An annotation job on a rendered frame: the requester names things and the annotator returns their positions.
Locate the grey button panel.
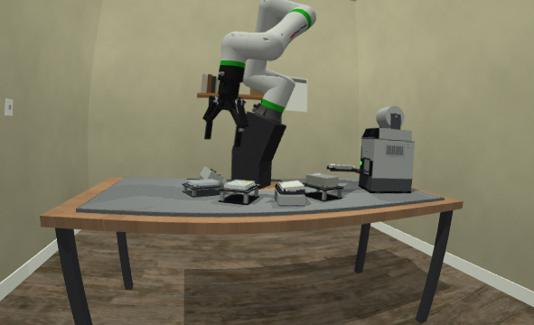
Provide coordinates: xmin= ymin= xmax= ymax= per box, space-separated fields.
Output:
xmin=187 ymin=166 xmax=223 ymax=182

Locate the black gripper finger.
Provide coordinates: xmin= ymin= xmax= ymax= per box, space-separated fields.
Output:
xmin=225 ymin=99 xmax=248 ymax=147
xmin=203 ymin=97 xmax=223 ymax=139

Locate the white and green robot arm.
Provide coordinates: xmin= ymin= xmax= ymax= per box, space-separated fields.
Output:
xmin=218 ymin=0 xmax=316 ymax=125

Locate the white roll of film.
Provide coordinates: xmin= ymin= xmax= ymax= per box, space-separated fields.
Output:
xmin=376 ymin=106 xmax=405 ymax=128

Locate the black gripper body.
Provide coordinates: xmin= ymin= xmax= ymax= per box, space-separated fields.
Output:
xmin=218 ymin=81 xmax=240 ymax=110

